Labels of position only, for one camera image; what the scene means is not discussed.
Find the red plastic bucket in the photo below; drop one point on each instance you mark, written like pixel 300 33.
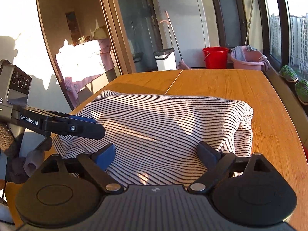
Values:
pixel 216 57

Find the white trash bin black lid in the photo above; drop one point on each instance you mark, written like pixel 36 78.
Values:
pixel 165 60

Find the green plant pot near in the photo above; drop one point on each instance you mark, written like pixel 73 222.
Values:
pixel 301 89

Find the dark framed door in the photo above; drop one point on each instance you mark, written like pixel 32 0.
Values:
pixel 231 22

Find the pink plastic basin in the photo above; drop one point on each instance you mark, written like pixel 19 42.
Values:
pixel 255 60

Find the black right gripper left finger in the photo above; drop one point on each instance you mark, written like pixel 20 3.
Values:
pixel 93 169

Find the pink broom and dustpan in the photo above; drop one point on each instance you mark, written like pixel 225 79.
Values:
pixel 182 65

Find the gloved left hand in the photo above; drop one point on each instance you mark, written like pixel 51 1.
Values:
pixel 21 153

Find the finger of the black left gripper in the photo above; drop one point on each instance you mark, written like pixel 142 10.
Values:
pixel 68 119
pixel 85 130

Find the grey cloth on basin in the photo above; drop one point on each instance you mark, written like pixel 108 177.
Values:
pixel 238 52

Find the pink covered indoor table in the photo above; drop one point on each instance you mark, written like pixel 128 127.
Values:
pixel 83 63

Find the striped beige knit garment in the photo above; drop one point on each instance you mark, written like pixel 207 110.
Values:
pixel 156 136

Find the metal pole leaning on wall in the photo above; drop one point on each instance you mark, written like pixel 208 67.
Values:
pixel 249 22

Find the green plant pot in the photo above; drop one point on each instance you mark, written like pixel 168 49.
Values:
pixel 288 74
pixel 301 89

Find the green plant pot far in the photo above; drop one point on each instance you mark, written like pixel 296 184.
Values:
pixel 288 74

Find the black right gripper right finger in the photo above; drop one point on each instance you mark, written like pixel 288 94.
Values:
pixel 220 166

